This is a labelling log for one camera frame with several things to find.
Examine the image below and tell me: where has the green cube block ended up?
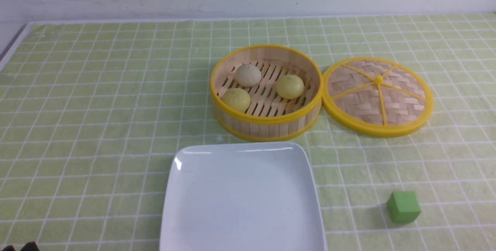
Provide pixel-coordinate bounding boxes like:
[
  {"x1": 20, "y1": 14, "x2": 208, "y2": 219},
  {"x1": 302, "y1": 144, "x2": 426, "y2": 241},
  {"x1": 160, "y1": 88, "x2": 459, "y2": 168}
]
[{"x1": 386, "y1": 191, "x2": 421, "y2": 224}]

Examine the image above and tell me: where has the green checked tablecloth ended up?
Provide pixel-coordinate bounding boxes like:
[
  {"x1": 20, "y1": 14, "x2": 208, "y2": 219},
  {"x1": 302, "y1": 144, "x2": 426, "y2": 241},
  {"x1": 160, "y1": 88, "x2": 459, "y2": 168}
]
[{"x1": 0, "y1": 13, "x2": 496, "y2": 251}]

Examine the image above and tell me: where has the yellow steamed bun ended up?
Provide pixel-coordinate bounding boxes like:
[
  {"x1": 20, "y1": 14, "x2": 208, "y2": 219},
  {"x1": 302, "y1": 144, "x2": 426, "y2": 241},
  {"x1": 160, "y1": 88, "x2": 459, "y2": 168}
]
[
  {"x1": 221, "y1": 88, "x2": 251, "y2": 113},
  {"x1": 275, "y1": 74, "x2": 305, "y2": 100}
]

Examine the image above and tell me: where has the bamboo steamer basket yellow rim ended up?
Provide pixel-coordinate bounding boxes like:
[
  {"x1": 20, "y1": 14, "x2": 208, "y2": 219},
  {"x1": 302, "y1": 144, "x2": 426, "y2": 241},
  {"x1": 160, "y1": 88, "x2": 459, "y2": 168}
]
[{"x1": 210, "y1": 44, "x2": 324, "y2": 142}]

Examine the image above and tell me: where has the woven bamboo steamer lid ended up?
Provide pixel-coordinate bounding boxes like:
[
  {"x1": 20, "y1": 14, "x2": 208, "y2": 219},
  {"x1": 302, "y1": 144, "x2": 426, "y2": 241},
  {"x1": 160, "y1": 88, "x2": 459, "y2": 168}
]
[{"x1": 322, "y1": 57, "x2": 434, "y2": 138}]

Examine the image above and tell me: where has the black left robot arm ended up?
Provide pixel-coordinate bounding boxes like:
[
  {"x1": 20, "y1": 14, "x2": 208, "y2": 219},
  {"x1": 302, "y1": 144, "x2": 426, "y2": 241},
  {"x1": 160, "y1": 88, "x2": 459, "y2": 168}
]
[{"x1": 2, "y1": 242, "x2": 40, "y2": 251}]

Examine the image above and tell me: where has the white steamed bun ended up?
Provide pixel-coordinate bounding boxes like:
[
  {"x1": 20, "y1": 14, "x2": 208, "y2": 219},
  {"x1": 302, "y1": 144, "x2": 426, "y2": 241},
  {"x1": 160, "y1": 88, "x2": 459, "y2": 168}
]
[{"x1": 234, "y1": 64, "x2": 262, "y2": 88}]

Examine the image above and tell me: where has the white square plate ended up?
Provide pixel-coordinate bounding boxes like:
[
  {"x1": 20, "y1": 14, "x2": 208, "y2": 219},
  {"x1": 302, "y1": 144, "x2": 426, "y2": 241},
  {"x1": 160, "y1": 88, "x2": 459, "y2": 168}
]
[{"x1": 159, "y1": 141, "x2": 327, "y2": 251}]

